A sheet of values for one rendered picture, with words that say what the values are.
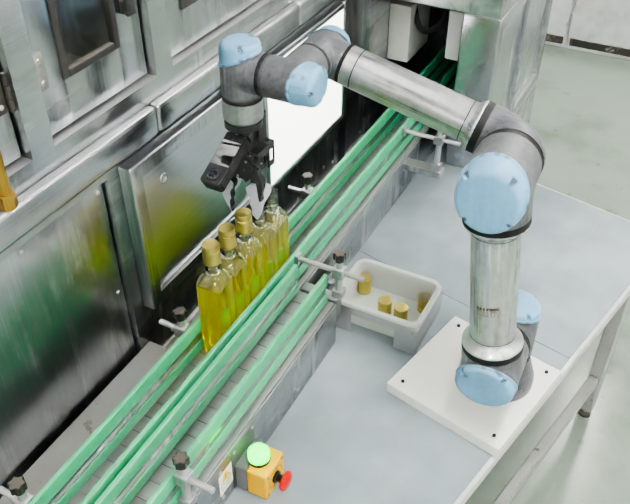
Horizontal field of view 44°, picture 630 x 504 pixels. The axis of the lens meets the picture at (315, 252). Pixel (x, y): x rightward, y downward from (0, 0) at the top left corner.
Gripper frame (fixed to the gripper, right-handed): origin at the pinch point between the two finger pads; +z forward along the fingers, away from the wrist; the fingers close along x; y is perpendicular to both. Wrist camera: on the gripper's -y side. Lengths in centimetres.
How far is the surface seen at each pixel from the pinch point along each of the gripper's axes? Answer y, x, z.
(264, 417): -20.1, -16.2, 32.5
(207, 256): -13.2, -0.5, 1.9
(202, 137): 6.1, 12.9, -10.1
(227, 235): -7.1, -1.0, 0.8
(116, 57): -10.4, 16.9, -33.2
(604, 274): 68, -66, 41
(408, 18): 110, 11, 2
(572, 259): 71, -57, 41
